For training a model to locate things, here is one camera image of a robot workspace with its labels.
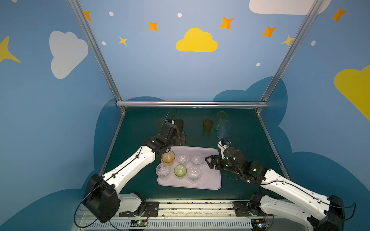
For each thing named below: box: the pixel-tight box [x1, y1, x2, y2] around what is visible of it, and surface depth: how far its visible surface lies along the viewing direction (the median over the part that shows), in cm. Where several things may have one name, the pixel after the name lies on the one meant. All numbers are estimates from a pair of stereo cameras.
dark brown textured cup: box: [174, 118, 184, 132], surface depth 106 cm
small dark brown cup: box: [203, 119, 213, 132], surface depth 106 cm
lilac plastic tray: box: [157, 146, 222, 191], surface depth 87 cm
